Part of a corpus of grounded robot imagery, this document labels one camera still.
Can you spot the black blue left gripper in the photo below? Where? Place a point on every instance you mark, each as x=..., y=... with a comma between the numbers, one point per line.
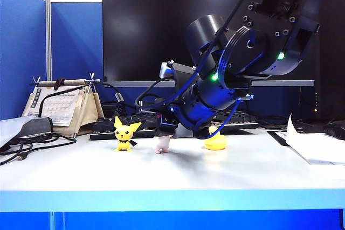
x=168, y=118

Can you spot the small pink doll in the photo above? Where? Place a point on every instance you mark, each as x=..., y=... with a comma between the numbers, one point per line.
x=163, y=145

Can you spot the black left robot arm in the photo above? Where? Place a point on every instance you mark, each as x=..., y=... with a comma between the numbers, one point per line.
x=242, y=52

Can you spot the yellow black Pichu doll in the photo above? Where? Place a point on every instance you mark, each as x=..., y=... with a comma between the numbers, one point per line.
x=124, y=134

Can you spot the yellow rubber duck doll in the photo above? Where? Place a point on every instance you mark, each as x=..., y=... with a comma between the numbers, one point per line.
x=215, y=142

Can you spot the black keyboard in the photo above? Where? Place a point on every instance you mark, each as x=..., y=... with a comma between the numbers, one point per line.
x=107, y=129

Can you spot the beige desk calendar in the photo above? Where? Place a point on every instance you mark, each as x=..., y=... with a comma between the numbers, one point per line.
x=64, y=106

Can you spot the large black monitor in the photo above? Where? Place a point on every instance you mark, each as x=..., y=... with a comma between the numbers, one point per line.
x=145, y=25

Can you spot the grey power adapter pouch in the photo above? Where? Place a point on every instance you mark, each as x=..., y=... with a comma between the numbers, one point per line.
x=35, y=127

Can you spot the white paper sheets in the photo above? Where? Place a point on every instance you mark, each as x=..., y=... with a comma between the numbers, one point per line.
x=318, y=146

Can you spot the black object beside papers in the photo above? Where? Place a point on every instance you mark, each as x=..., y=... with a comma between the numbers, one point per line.
x=335, y=129

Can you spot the black monitor with side LEDs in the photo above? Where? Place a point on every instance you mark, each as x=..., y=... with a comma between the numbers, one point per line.
x=331, y=65

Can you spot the white grey wrist camera box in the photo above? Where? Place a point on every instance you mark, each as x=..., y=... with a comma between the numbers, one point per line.
x=178, y=69

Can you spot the aluminium partition post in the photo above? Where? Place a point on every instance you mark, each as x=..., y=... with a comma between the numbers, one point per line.
x=48, y=38

